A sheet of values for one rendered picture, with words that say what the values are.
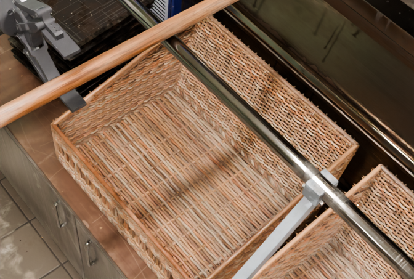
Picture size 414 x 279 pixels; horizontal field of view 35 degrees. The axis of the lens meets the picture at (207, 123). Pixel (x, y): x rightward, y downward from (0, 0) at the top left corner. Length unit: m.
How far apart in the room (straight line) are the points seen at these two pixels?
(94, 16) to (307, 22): 0.56
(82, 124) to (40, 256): 0.70
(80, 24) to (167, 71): 0.27
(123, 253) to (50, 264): 0.68
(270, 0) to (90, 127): 0.57
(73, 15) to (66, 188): 0.44
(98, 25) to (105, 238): 0.53
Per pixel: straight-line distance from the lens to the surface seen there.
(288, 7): 1.52
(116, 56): 1.13
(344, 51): 1.45
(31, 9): 1.10
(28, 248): 2.30
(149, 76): 1.76
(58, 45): 1.07
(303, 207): 1.08
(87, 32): 1.70
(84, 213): 1.67
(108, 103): 1.72
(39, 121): 1.84
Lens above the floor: 2.04
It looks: 53 degrees down
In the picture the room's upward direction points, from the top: 7 degrees clockwise
